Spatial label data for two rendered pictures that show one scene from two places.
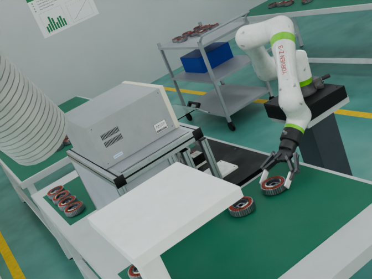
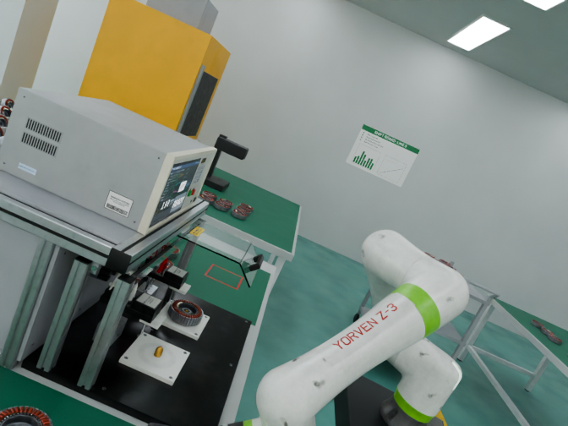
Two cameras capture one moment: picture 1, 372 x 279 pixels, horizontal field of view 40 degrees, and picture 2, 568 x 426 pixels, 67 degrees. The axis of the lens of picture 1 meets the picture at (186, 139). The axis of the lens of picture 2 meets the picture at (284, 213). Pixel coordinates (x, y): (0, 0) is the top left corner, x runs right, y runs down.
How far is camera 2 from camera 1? 1.54 m
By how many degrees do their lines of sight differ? 23
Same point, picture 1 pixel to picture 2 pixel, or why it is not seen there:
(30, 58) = (321, 163)
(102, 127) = (40, 111)
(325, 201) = not seen: outside the picture
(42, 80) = (312, 184)
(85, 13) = (391, 177)
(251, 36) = (385, 252)
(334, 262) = not seen: outside the picture
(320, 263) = not seen: outside the picture
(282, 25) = (439, 285)
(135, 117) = (96, 151)
